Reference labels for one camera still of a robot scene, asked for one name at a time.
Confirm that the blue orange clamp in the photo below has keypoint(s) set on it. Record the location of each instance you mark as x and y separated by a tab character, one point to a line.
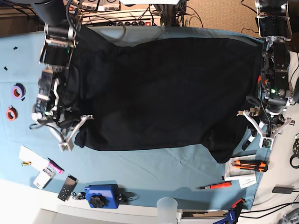
233	214

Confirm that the blue plastic box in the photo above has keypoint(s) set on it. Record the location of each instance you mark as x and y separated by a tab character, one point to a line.
102	196

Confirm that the power strip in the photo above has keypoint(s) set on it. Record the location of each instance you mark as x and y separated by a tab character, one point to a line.
121	23

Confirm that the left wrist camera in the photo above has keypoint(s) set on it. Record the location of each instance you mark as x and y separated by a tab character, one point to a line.
266	142

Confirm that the white business card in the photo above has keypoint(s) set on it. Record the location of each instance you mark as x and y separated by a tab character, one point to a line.
246	181

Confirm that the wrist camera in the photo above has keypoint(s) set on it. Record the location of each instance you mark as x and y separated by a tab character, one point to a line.
65	147
266	142

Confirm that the black remote control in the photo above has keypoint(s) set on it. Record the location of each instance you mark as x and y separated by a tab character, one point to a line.
67	188

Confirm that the white marker pen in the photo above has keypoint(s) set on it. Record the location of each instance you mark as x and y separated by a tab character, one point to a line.
247	143

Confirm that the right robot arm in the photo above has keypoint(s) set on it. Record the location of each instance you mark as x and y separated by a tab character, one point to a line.
62	24

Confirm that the orange screwdriver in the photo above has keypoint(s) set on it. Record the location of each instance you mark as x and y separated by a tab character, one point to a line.
215	186

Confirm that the red tape roll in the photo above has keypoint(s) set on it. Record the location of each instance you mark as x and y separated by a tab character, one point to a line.
11	114

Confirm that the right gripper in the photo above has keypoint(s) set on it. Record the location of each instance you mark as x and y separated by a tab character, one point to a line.
65	130

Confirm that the pink marker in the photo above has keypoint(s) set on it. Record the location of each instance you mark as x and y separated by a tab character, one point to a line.
55	166

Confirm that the white card box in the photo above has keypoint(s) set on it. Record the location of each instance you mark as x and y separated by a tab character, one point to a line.
43	178

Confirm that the white paper sheet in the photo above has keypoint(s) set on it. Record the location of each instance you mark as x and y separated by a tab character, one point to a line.
37	162

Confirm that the purple tape roll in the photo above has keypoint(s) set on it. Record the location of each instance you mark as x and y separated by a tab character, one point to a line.
18	91

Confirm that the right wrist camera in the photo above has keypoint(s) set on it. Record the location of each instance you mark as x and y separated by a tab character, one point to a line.
65	147

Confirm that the black t-shirt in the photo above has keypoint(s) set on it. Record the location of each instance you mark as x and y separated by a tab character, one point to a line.
164	93

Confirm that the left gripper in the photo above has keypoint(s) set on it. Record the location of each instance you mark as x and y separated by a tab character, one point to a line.
258	119

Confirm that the orange utility knife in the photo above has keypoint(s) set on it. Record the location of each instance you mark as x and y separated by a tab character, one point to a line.
252	165

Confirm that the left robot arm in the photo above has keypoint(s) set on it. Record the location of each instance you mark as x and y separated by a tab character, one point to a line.
275	91

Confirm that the frosted plastic cup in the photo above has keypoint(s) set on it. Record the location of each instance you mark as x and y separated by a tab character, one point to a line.
167	210

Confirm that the brass battery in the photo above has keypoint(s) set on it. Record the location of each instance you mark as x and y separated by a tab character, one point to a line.
26	163

